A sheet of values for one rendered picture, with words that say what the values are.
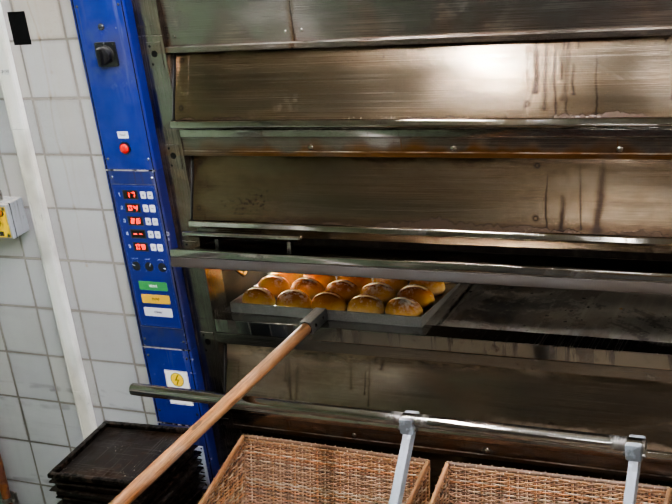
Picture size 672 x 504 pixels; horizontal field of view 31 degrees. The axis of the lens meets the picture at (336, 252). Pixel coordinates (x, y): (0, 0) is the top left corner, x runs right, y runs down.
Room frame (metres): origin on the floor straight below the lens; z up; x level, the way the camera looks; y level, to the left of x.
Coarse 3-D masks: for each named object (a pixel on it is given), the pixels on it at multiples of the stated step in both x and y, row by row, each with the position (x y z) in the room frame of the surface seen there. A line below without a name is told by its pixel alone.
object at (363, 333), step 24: (312, 336) 2.79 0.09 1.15; (336, 336) 2.75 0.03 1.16; (360, 336) 2.72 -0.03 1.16; (384, 336) 2.69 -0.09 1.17; (408, 336) 2.66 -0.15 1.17; (432, 336) 2.63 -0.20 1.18; (456, 336) 2.61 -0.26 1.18; (480, 336) 2.59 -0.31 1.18; (504, 336) 2.58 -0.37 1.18; (528, 336) 2.56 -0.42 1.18; (552, 336) 2.54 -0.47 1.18; (576, 336) 2.52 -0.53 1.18; (576, 360) 2.47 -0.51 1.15; (600, 360) 2.44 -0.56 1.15; (624, 360) 2.42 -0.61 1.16; (648, 360) 2.39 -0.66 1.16
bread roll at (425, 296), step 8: (408, 288) 2.82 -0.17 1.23; (416, 288) 2.81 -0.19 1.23; (424, 288) 2.81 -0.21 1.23; (400, 296) 2.82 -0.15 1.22; (408, 296) 2.80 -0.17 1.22; (416, 296) 2.79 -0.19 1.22; (424, 296) 2.79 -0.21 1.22; (432, 296) 2.80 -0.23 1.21; (424, 304) 2.79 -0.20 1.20; (432, 304) 2.80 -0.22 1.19
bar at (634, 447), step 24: (144, 384) 2.60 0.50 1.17; (264, 408) 2.43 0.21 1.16; (288, 408) 2.40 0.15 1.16; (312, 408) 2.37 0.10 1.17; (336, 408) 2.35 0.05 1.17; (360, 408) 2.33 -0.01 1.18; (408, 432) 2.25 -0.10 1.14; (480, 432) 2.19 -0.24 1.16; (504, 432) 2.16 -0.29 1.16; (528, 432) 2.14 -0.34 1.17; (552, 432) 2.12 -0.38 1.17; (576, 432) 2.10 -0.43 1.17; (408, 456) 2.23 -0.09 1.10
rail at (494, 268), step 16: (176, 256) 2.78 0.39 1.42; (192, 256) 2.76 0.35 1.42; (208, 256) 2.74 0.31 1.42; (224, 256) 2.72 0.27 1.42; (240, 256) 2.70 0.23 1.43; (256, 256) 2.68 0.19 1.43; (272, 256) 2.66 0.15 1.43; (288, 256) 2.64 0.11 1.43; (304, 256) 2.62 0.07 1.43; (320, 256) 2.60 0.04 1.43; (336, 256) 2.59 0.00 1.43; (352, 256) 2.58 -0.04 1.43; (480, 272) 2.42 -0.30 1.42; (496, 272) 2.40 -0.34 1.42; (512, 272) 2.38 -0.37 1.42; (528, 272) 2.36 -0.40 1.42; (544, 272) 2.35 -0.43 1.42; (560, 272) 2.33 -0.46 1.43; (576, 272) 2.32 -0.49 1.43; (592, 272) 2.30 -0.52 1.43; (608, 272) 2.29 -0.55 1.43; (624, 272) 2.27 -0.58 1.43; (640, 272) 2.26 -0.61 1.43; (656, 272) 2.25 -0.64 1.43
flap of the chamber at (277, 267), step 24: (192, 264) 2.76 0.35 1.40; (216, 264) 2.73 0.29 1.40; (240, 264) 2.70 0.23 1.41; (264, 264) 2.67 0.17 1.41; (288, 264) 2.64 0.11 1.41; (312, 264) 2.61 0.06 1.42; (528, 264) 2.47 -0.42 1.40; (552, 264) 2.45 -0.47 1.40; (576, 264) 2.44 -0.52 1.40; (600, 264) 2.42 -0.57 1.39; (624, 264) 2.41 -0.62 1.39; (648, 264) 2.40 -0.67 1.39; (576, 288) 2.31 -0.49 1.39; (600, 288) 2.29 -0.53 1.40; (624, 288) 2.27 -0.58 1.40; (648, 288) 2.24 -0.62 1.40
